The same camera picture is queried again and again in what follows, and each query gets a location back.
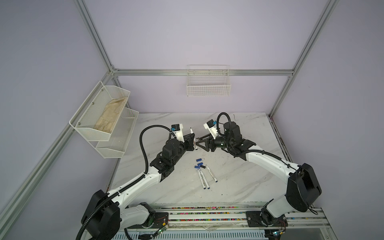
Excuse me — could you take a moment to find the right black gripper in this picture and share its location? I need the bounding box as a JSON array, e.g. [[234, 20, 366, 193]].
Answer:
[[195, 132, 232, 153]]

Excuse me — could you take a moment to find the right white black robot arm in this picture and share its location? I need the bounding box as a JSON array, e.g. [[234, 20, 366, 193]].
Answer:
[[196, 120, 322, 227]]

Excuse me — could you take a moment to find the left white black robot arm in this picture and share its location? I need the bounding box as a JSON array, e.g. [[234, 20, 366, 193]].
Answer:
[[76, 134, 195, 240]]

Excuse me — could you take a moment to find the lower white mesh shelf basket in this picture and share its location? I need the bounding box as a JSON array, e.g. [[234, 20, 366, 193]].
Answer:
[[96, 108, 139, 159]]

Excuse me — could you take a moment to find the white mesh shelf basket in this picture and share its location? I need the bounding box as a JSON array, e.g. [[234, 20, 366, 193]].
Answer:
[[69, 82, 131, 142], [96, 108, 139, 159]]

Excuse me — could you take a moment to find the beige cloth in basket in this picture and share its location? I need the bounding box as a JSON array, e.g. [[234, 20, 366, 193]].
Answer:
[[94, 97, 128, 134]]

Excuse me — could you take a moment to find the upper white mesh shelf basket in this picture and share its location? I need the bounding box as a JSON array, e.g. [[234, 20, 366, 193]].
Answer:
[[69, 82, 131, 142]]

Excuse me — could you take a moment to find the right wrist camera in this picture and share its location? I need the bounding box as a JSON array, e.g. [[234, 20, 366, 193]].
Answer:
[[204, 119, 219, 140]]

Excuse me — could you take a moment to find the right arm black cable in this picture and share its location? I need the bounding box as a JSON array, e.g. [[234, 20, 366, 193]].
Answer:
[[216, 112, 301, 172]]

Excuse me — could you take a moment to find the white wire wall basket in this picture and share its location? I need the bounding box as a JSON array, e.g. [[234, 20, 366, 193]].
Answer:
[[187, 65, 231, 97]]

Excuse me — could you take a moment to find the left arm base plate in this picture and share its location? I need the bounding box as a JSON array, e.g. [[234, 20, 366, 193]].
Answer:
[[128, 213, 169, 229]]

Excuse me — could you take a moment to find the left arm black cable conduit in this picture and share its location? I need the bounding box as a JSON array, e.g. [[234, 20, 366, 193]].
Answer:
[[75, 124, 175, 240]]

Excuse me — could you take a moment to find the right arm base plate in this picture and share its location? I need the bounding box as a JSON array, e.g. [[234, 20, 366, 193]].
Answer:
[[246, 211, 288, 228]]

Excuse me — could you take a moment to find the aluminium rail base frame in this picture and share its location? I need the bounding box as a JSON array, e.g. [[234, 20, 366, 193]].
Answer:
[[78, 185, 338, 240]]

